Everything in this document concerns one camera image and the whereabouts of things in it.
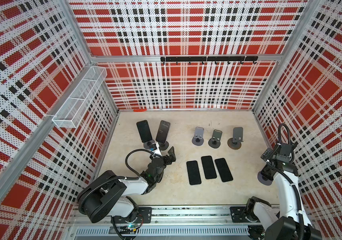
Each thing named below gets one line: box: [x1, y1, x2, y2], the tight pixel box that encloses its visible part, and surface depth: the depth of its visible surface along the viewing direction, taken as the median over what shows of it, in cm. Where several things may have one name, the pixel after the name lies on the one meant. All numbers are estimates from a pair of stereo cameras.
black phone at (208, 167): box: [201, 155, 217, 180], surface depth 92 cm
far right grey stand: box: [227, 126, 244, 150], surface depth 98 cm
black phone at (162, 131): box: [155, 120, 171, 144], surface depth 96 cm
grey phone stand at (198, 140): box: [192, 126, 204, 146], surface depth 100 cm
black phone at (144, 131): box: [136, 120, 153, 143], surface depth 94 cm
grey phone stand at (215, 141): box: [208, 129, 223, 149], surface depth 98 cm
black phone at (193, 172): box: [186, 160, 202, 185], surface depth 90 cm
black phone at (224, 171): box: [214, 158, 233, 182], surface depth 90 cm
